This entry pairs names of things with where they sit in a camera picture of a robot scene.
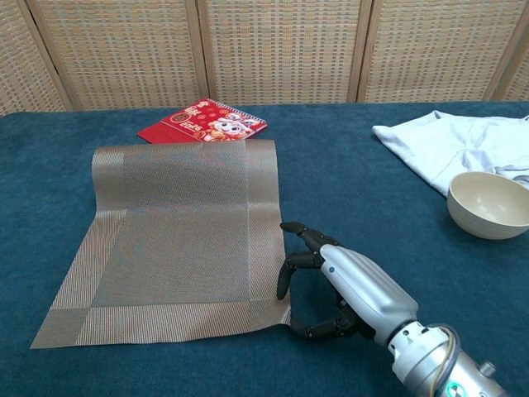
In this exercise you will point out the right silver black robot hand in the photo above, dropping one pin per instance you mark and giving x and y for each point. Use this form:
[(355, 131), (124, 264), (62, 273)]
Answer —
[(368, 289)]

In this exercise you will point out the cream round bowl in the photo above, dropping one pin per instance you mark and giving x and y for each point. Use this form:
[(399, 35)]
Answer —
[(487, 207)]

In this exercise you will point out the silver woven placemat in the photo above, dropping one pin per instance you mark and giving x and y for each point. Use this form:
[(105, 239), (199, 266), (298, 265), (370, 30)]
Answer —
[(173, 248)]

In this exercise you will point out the teal fabric table cover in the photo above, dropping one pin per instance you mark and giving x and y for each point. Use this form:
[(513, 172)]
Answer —
[(363, 194)]

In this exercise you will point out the white crumpled shirt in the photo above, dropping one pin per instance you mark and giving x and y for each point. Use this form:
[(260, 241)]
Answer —
[(421, 140)]

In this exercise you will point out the red desk calendar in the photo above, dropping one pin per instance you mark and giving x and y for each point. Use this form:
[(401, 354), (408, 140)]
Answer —
[(215, 124)]

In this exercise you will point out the woven bamboo screen panel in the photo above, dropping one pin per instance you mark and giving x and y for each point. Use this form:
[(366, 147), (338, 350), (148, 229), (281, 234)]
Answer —
[(281, 49), (434, 49), (20, 62), (124, 54), (521, 87)]

